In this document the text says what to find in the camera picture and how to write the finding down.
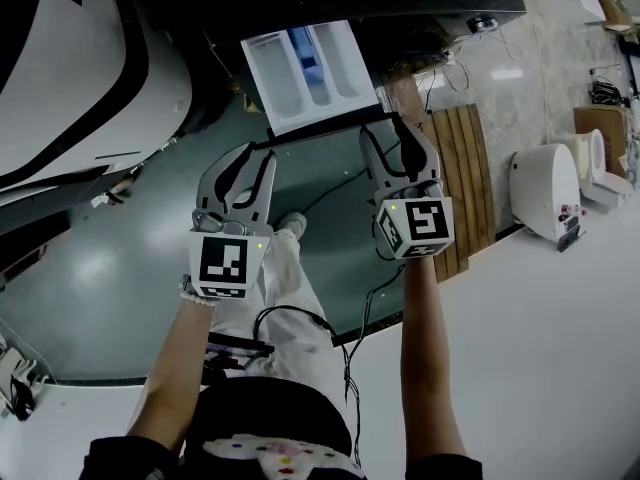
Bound large white and black shell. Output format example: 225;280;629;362
0;0;194;195

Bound person's white shoe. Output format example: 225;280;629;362
277;211;308;242

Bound white round appliance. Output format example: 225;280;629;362
509;142;582;243

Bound person's left forearm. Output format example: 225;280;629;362
126;293;217;453

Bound black floor cable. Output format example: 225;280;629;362
298;140;402;215

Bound white device with cables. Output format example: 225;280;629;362
0;335;52;423

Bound white detergent drawer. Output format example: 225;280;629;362
240;19;382;138

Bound person's right forearm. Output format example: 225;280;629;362
401;254;469;465

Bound white bead bracelet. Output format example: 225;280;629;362
178;273;221;308

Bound small black stand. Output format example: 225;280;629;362
556;224;587;254

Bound brown cardboard box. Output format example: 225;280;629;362
572;104;632;179

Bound black waist device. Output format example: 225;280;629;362
203;331;277;372

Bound silver round object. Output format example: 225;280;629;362
466;13;500;35

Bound person's white trouser leg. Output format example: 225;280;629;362
208;227;348;412

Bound white wall box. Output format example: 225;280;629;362
568;0;609;25

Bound dark washing machine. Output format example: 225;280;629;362
124;0;529;139

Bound thin white cable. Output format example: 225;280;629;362
441;30;526;95

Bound wooden slatted board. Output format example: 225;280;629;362
418;103;497;285

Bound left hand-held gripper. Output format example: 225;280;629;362
188;141;278;300

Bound person's black top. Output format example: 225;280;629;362
78;376;485;480

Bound black cable bundle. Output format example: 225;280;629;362
588;74;632;108

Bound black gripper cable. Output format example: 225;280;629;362
253;262;407;469

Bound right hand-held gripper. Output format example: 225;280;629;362
358;114;456;261

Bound white toilet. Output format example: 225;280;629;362
549;127;635;210

